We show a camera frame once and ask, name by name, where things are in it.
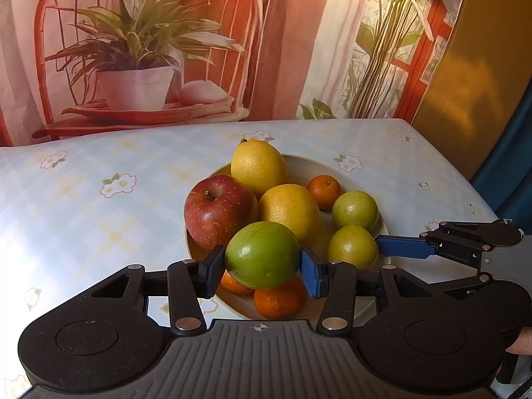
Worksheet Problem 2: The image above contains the green round fruit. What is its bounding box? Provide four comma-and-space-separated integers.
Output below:
224, 221, 301, 291

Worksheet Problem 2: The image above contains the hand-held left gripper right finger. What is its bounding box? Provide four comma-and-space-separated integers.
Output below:
300, 247, 435, 336

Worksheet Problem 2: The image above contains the printed wall backdrop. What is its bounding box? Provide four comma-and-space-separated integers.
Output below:
0, 0, 474, 148

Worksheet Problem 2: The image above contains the red apple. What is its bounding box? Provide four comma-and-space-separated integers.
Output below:
184, 175, 259, 252

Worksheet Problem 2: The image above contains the yellow-green citrus fruit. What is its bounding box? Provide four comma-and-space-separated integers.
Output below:
326, 225, 380, 271
332, 191, 380, 233

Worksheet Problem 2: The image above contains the small orange mandarin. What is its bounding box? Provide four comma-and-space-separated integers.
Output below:
253, 276, 308, 320
219, 270, 254, 296
307, 175, 341, 210

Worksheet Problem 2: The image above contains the cream round plate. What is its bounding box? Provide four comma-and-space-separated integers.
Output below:
185, 154, 393, 322

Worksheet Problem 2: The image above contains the large yellow citrus fruit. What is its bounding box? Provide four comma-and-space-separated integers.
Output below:
258, 184, 323, 247

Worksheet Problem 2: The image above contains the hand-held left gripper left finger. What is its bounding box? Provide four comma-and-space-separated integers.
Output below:
89, 244, 227, 337

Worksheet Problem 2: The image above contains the person's right hand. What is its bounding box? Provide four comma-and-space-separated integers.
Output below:
505, 328, 532, 356

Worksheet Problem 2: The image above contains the yellow lemon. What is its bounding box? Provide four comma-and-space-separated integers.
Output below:
230, 139, 289, 200

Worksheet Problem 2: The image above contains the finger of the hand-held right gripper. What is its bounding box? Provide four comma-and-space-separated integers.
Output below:
375, 220, 495, 266
432, 271, 494, 300

